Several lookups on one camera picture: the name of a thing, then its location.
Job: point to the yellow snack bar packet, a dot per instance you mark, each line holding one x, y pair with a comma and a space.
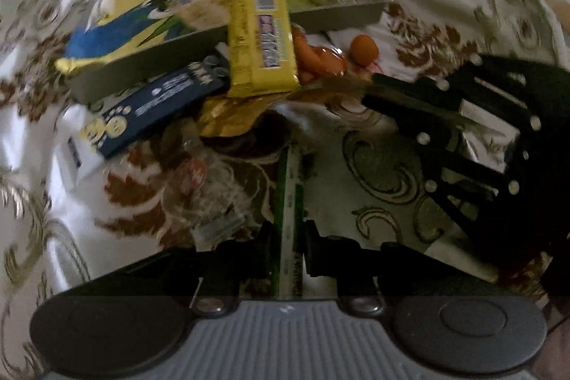
261, 53

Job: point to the square rice cracker pack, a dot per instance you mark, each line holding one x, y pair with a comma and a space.
203, 15

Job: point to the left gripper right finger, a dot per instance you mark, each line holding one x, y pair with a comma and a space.
354, 270

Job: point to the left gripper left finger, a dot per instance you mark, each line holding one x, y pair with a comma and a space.
237, 269

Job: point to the floral patterned bedspread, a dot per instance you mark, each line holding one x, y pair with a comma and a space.
96, 282

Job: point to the clear dark snack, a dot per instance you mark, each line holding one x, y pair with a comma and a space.
202, 196

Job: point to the orange candy bag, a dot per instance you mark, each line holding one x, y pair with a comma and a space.
315, 62

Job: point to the green white snack packet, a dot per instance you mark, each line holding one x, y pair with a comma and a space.
462, 166

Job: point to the gold foil snack wrapper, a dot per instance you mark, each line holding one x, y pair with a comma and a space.
230, 117

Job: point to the small orange tangerine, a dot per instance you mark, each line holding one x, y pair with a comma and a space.
363, 50

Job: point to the navy blue snack bar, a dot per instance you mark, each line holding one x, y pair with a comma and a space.
111, 131

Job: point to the grey tray box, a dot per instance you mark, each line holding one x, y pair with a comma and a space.
96, 81

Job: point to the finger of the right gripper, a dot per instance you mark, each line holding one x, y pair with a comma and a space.
420, 102

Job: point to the green sausage stick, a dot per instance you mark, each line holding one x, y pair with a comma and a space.
289, 210

